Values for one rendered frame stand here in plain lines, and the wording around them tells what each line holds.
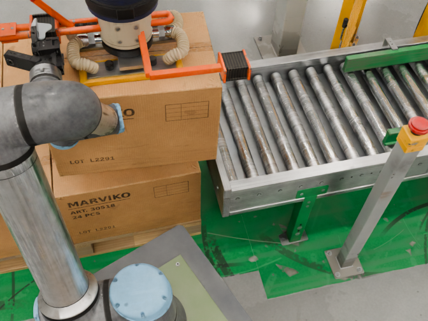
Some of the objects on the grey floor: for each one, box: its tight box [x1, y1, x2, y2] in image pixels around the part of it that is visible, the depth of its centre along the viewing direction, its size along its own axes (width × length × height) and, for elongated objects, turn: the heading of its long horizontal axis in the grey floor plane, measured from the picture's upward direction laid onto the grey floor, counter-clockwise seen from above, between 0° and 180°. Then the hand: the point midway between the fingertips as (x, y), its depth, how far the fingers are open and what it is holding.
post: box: [335, 125, 428, 269], centre depth 203 cm, size 7×7×100 cm
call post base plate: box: [324, 247, 364, 279], centre depth 242 cm, size 15×15×3 cm
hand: (36, 30), depth 157 cm, fingers closed on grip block, 6 cm apart
